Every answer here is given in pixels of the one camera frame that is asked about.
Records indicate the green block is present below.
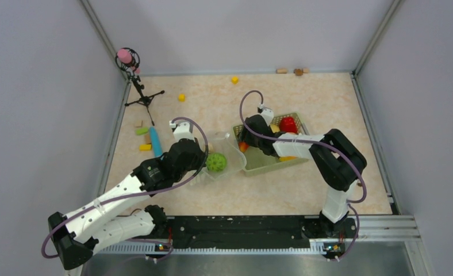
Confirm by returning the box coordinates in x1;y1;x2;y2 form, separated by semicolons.
135;127;149;136

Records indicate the pink foam microphone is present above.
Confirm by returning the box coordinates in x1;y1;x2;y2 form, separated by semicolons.
117;48;133;64

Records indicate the yellow cube near tripod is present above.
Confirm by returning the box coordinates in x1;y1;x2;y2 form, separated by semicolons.
178;94;186;102

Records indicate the green striped watermelon toy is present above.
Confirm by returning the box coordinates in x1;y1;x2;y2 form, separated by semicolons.
206;152;227;173

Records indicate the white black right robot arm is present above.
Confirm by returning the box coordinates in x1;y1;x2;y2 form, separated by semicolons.
239;114;367;237

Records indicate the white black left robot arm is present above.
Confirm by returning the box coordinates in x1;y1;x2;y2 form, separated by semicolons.
48;139;209;271

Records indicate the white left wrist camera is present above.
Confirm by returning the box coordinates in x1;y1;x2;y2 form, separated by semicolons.
169;121;195;142

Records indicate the clear dotted zip top bag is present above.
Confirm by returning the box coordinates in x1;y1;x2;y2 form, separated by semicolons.
190;131;247;185

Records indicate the red bell pepper toy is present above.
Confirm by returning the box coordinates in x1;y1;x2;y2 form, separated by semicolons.
278;116;298;134

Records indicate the red wax apple toy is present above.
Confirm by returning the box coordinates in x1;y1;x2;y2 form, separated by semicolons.
238;141;249;153

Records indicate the black tripod microphone stand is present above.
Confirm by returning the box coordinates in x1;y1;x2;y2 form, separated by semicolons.
114;47;165;127

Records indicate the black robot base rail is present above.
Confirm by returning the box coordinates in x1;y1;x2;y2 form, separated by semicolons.
146;214;360;260

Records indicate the green perforated plastic basket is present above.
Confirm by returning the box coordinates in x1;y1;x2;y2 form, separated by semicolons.
232;112;311;178

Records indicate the blue cylinder toy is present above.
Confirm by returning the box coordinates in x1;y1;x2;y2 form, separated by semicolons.
148;126;163;157

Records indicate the wooden cork piece left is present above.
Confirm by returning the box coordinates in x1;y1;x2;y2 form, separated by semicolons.
276;68;289;74

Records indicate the brown wooden piece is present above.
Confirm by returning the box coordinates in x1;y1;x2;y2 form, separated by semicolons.
293;68;304;76

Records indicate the small wooden block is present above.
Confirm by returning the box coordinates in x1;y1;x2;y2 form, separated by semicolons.
135;120;143;128

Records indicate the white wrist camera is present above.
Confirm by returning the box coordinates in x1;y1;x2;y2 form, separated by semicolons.
169;121;195;142
258;106;274;126

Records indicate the yellow block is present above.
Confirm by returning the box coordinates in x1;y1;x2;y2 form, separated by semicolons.
139;144;152;151

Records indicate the yellow cube far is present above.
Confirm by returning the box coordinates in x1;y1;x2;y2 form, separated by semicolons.
231;76;239;84

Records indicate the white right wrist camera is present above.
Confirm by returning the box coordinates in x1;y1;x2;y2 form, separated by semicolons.
258;106;274;126

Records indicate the orange mango toy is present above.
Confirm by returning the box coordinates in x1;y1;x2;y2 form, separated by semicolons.
279;156;297;162

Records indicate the yellow pear toy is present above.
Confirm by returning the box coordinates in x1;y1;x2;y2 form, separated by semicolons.
270;124;281;133

